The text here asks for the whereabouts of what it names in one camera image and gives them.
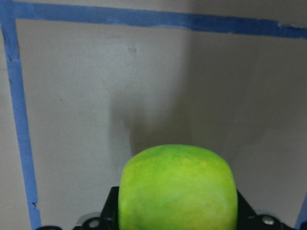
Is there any green apple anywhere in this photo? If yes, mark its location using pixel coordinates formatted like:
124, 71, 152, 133
118, 145, 238, 230

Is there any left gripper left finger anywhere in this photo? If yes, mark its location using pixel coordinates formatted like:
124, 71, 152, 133
100, 186, 119, 230

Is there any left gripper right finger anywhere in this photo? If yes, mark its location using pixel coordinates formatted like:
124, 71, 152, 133
237, 190, 260, 230

